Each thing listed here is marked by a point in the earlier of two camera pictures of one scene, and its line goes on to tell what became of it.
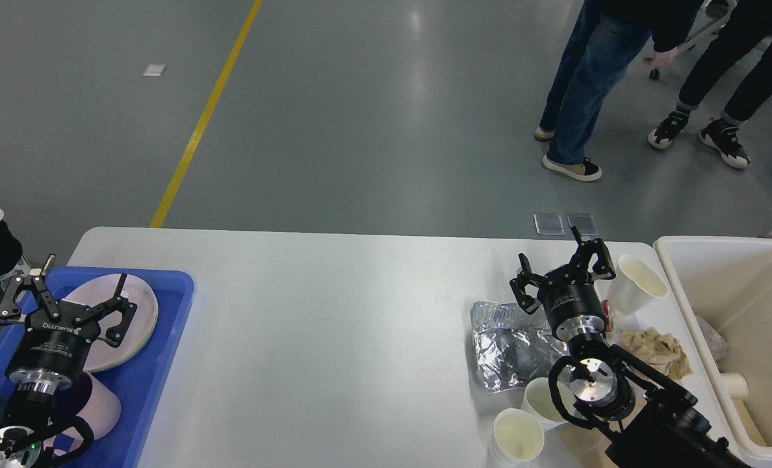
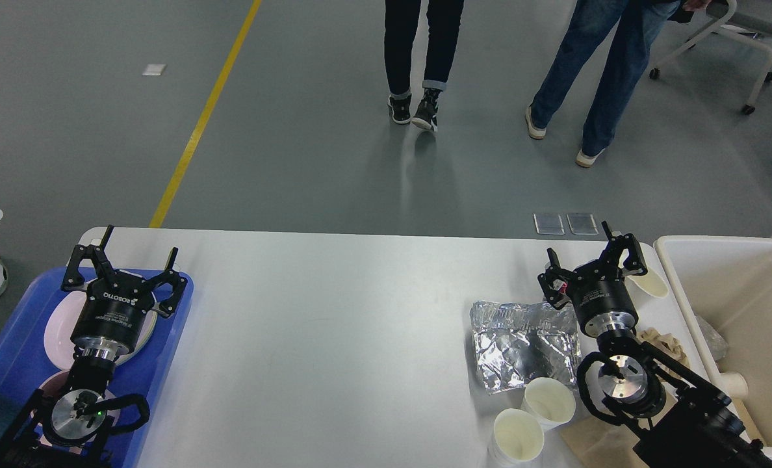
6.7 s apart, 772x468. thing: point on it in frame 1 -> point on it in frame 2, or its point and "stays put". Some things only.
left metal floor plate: (549, 223) stays put
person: (748, 22) -> (401, 23)
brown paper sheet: (588, 446) stays put
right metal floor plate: (584, 223) stays put
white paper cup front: (517, 440) stays put
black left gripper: (54, 345) -> (113, 311)
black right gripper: (568, 295) -> (601, 298)
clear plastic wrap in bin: (717, 344) stays put
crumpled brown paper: (663, 353) stays put
